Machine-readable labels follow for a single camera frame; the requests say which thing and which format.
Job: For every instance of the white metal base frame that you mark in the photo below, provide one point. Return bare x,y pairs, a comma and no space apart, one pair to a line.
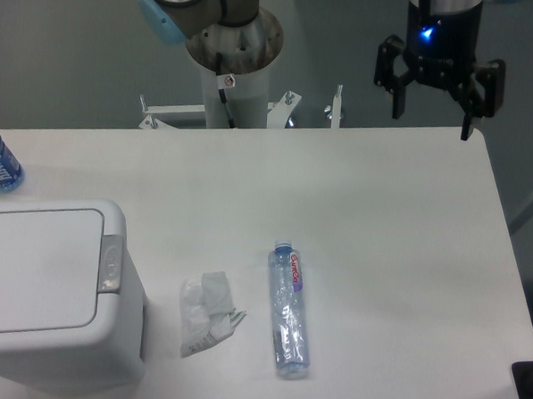
277,117

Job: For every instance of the crumpled white plastic wrapper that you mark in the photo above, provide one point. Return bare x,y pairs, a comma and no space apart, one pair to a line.
207,313

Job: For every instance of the white trash can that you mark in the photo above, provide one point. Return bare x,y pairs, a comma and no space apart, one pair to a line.
108,351

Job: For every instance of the black clamp at table edge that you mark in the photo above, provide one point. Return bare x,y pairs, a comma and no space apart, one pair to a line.
523,379

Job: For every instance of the clear empty plastic bottle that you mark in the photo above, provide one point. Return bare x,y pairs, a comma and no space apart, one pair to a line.
288,314

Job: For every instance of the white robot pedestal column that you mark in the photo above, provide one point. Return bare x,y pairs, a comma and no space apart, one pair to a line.
235,101

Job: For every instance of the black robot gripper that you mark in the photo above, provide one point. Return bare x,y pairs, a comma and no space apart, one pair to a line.
441,41

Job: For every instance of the white trash can lid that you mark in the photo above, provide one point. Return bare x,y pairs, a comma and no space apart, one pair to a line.
48,269

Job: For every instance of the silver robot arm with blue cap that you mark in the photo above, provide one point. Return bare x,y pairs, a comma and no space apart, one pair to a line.
235,42

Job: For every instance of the grey trash can push button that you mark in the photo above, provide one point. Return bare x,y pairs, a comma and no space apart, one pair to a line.
109,266

